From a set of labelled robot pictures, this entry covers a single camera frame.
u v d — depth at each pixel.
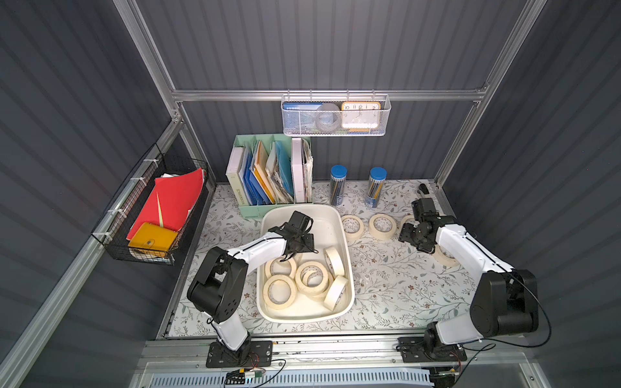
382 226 1.05
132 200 0.68
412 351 0.74
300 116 0.84
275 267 0.92
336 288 0.77
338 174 0.99
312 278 0.88
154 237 0.65
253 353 0.73
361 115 0.89
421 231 0.64
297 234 0.71
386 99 0.89
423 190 1.12
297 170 0.94
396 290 0.87
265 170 0.92
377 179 0.96
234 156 0.94
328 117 0.87
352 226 1.05
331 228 1.04
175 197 0.73
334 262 0.83
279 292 0.86
